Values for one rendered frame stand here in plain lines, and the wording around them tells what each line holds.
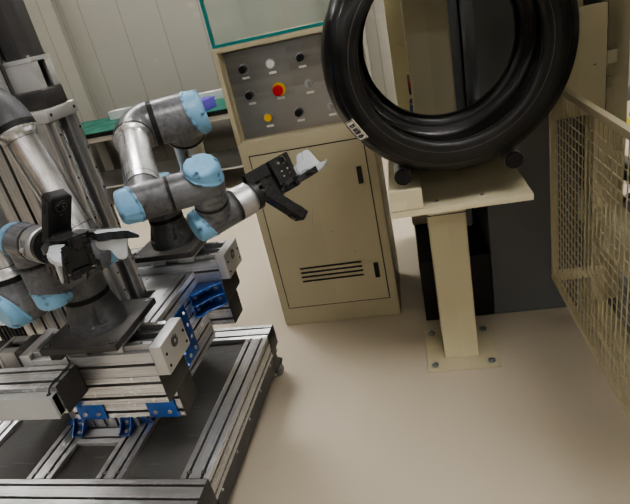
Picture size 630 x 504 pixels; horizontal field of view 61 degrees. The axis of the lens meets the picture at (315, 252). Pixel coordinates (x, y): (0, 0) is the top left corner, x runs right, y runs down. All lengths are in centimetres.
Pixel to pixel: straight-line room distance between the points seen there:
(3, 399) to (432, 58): 151
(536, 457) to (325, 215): 119
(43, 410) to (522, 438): 140
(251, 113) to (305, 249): 62
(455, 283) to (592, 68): 81
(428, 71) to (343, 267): 99
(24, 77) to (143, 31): 428
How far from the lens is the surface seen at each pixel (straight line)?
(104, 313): 146
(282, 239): 235
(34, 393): 156
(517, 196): 149
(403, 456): 186
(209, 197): 111
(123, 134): 138
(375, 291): 242
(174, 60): 575
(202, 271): 187
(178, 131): 145
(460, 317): 209
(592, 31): 175
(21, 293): 137
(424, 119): 165
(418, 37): 173
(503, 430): 192
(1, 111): 133
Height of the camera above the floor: 137
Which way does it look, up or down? 25 degrees down
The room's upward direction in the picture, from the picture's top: 13 degrees counter-clockwise
